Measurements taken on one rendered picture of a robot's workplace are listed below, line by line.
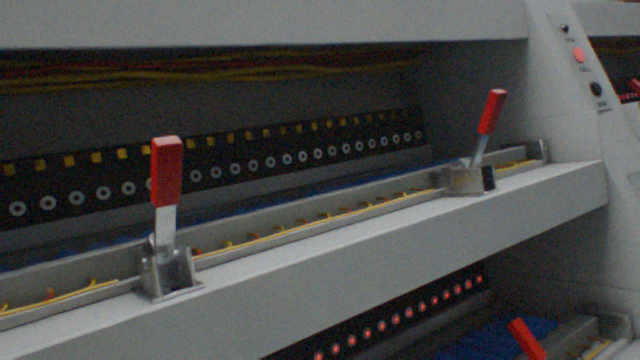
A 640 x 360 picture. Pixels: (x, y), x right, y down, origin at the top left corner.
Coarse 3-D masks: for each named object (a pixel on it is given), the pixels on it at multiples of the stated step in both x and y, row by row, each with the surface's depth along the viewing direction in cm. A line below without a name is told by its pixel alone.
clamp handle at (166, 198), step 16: (160, 144) 21; (176, 144) 21; (160, 160) 21; (176, 160) 22; (160, 176) 22; (176, 176) 22; (160, 192) 22; (176, 192) 23; (160, 208) 23; (176, 208) 24; (160, 224) 24; (160, 240) 24; (160, 256) 25
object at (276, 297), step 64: (512, 128) 56; (576, 128) 50; (256, 192) 47; (512, 192) 39; (576, 192) 45; (256, 256) 30; (320, 256) 28; (384, 256) 31; (448, 256) 35; (64, 320) 23; (128, 320) 22; (192, 320) 24; (256, 320) 26; (320, 320) 28
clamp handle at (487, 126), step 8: (496, 96) 36; (504, 96) 37; (488, 104) 37; (496, 104) 37; (488, 112) 37; (496, 112) 37; (488, 120) 37; (496, 120) 38; (480, 128) 38; (488, 128) 38; (480, 136) 38; (488, 136) 39; (480, 144) 39; (480, 152) 39; (464, 160) 41; (472, 160) 39; (480, 160) 40; (464, 168) 40; (472, 168) 40
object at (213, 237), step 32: (512, 160) 51; (352, 192) 38; (384, 192) 40; (416, 192) 42; (224, 224) 32; (256, 224) 33; (288, 224) 35; (96, 256) 27; (128, 256) 28; (192, 256) 31; (0, 288) 25; (32, 288) 25; (64, 288) 26; (96, 288) 26
